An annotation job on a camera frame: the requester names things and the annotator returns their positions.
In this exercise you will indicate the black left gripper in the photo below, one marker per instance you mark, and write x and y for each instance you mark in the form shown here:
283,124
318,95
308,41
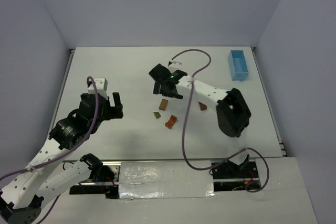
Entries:
111,109

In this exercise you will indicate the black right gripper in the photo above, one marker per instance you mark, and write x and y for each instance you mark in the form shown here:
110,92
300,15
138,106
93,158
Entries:
163,85

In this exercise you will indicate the light wood rectangular block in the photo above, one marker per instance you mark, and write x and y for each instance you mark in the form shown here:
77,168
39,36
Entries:
163,104

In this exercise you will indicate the orange wood arch block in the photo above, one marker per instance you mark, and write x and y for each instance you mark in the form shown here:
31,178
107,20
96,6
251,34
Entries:
172,120

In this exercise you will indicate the tan wood rectangular block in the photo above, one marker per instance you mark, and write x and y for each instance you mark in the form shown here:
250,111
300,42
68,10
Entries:
202,106

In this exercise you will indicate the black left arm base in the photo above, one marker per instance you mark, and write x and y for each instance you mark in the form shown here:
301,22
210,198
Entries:
104,183

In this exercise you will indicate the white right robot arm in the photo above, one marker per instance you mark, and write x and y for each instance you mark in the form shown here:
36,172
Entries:
233,113

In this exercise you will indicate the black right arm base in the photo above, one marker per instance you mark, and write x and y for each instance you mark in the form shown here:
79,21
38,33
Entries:
232,177

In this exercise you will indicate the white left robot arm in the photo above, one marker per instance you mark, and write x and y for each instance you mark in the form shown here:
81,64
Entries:
28,193

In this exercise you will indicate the green wood triangle block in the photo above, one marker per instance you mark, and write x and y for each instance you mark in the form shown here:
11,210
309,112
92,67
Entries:
157,115

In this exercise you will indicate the blue plastic box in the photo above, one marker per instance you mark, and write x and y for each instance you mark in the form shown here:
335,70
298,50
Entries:
237,65

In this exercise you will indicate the silver reflective tape sheet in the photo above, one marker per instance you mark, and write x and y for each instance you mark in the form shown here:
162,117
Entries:
166,179

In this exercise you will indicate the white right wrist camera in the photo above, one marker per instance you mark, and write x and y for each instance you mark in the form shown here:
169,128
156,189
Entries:
174,66

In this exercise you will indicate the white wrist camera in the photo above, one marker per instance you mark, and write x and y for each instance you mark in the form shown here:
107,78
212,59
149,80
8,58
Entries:
101,86
174,66

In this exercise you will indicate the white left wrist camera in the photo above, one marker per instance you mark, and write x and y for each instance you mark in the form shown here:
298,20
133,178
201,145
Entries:
101,86

